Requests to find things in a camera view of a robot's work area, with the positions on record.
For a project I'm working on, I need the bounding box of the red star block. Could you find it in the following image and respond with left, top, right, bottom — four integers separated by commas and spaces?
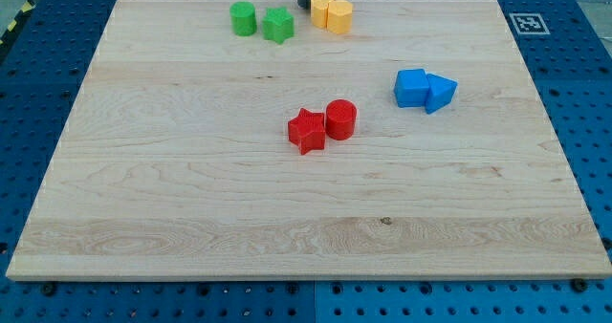
288, 108, 326, 155

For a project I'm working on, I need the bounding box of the yellow hexagon block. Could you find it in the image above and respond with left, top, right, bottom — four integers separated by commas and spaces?
310, 0, 334, 29

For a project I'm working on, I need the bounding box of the blue cube block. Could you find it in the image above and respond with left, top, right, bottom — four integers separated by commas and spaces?
393, 69, 429, 108

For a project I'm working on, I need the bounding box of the black bolt left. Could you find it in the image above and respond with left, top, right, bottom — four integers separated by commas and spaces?
40, 282, 57, 297

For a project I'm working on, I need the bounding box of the blue triangle block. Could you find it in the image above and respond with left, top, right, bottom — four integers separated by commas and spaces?
425, 74, 458, 114

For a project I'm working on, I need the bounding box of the black bolt right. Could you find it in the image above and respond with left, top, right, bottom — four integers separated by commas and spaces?
570, 278, 589, 293

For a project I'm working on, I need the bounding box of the black bolt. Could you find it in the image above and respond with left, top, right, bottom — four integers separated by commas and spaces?
40, 282, 57, 297
570, 278, 589, 293

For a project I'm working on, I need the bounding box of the red cylinder block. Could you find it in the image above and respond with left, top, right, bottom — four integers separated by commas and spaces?
325, 99, 357, 140

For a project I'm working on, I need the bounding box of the white fiducial marker tag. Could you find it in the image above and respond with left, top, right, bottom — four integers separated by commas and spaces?
509, 12, 550, 35

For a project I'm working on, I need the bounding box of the yellow heart block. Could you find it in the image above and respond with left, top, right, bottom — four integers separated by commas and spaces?
326, 0, 353, 34

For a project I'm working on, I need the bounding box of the green star block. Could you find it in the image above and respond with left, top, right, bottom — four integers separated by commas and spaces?
262, 7, 295, 44

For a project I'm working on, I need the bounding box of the green cylinder block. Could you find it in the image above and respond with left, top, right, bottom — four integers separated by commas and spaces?
229, 1, 257, 36

